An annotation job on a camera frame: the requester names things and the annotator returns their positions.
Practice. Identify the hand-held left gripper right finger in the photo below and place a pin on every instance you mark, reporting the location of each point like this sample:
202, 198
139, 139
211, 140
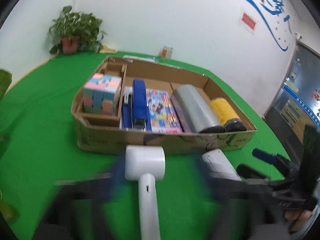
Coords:
226, 186

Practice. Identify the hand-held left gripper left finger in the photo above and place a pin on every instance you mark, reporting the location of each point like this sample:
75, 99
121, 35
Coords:
117, 177

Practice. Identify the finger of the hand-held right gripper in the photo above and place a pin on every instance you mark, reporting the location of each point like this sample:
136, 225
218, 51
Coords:
265, 155
250, 171

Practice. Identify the white plastic case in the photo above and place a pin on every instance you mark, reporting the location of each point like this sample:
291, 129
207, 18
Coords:
217, 165

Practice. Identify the white hammer-shaped handheld device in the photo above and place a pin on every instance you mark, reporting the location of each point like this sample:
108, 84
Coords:
145, 162

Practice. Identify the yellow label jar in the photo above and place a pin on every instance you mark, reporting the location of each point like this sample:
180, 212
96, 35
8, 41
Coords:
222, 110

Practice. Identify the brown cardboard box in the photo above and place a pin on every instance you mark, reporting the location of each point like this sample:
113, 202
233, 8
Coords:
175, 142

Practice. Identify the colourful board game box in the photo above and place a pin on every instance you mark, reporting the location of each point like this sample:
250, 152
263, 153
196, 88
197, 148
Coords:
162, 112

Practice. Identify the blue stapler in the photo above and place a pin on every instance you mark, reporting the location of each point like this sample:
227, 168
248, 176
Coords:
138, 100

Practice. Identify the silver metal can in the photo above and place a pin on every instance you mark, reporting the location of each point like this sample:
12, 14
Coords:
192, 107

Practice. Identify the pastel puzzle cube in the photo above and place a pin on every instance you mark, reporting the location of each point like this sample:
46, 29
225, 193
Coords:
102, 92

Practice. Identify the person's right hand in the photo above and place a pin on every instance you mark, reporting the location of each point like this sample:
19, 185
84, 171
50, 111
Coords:
298, 217

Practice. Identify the glass door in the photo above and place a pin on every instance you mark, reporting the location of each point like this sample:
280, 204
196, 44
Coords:
292, 100

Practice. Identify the green tablecloth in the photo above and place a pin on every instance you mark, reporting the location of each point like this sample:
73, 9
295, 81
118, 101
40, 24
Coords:
37, 130

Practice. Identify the long clear plastic package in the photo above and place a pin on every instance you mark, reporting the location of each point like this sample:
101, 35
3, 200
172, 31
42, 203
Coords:
140, 58

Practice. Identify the yellow flat scrap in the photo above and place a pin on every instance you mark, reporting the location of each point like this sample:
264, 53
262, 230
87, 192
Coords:
108, 49

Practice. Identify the small glass jar orange label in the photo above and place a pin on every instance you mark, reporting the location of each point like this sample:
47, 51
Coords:
166, 52

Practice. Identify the large leafy green plant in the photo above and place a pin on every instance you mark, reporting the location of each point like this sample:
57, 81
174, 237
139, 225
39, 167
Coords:
3, 82

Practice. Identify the potted plant in terracotta pot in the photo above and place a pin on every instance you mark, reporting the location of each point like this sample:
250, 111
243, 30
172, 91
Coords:
75, 25

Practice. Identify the white wall device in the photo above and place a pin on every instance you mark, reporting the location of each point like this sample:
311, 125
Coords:
298, 37

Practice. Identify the red wall sign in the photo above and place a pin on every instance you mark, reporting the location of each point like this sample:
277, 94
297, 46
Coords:
248, 20

